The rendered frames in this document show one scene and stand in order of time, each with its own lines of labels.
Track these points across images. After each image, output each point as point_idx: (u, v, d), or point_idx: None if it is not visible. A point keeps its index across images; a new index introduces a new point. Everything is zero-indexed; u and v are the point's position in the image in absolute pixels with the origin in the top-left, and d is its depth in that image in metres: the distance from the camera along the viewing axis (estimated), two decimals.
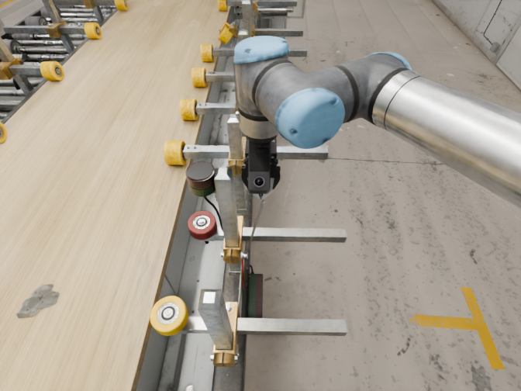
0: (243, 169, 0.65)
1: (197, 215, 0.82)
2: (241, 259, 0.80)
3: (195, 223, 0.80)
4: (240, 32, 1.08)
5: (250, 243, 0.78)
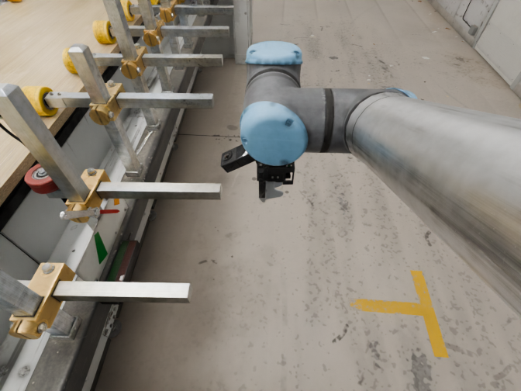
0: None
1: (41, 165, 0.69)
2: None
3: (35, 174, 0.68)
4: None
5: (90, 212, 0.64)
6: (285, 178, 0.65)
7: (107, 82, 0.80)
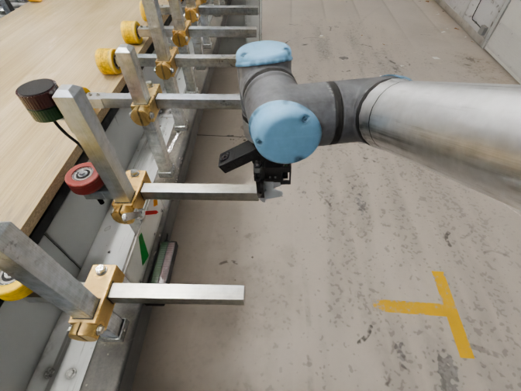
0: None
1: (80, 166, 0.69)
2: (136, 218, 0.68)
3: (75, 175, 0.67)
4: None
5: (139, 214, 0.63)
6: (283, 178, 0.65)
7: (146, 83, 0.80)
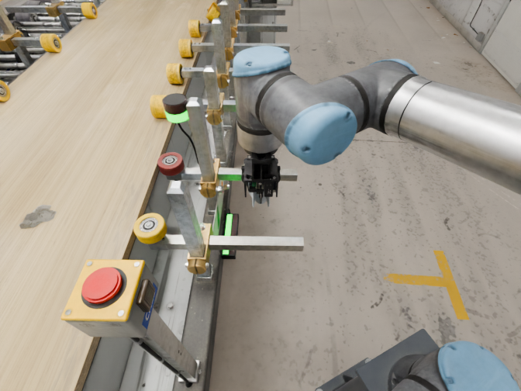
0: (278, 166, 0.66)
1: (166, 154, 0.93)
2: (216, 193, 0.92)
3: (164, 161, 0.92)
4: (221, 3, 1.19)
5: None
6: (251, 190, 0.63)
7: None
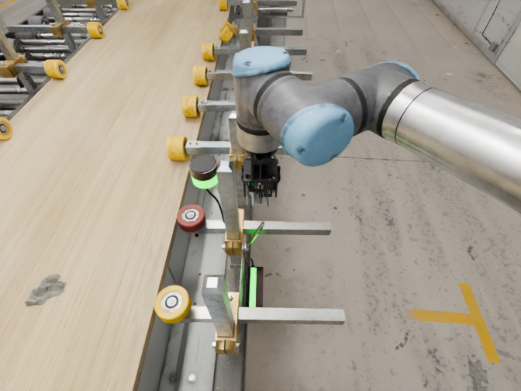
0: (278, 166, 0.66)
1: (186, 208, 0.84)
2: (242, 251, 0.83)
3: (184, 216, 0.83)
4: (241, 31, 1.10)
5: (250, 243, 0.79)
6: (250, 190, 0.63)
7: None
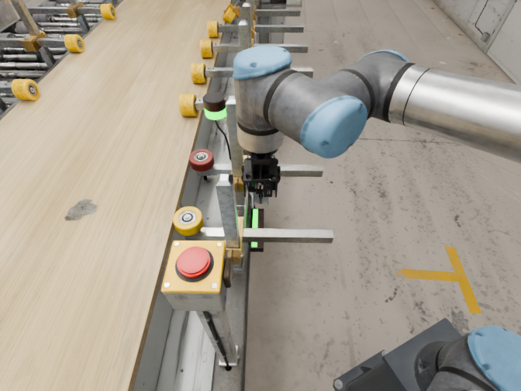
0: (278, 167, 0.66)
1: (197, 151, 0.97)
2: (246, 188, 0.96)
3: (195, 157, 0.95)
4: (244, 5, 1.23)
5: None
6: (250, 190, 0.63)
7: None
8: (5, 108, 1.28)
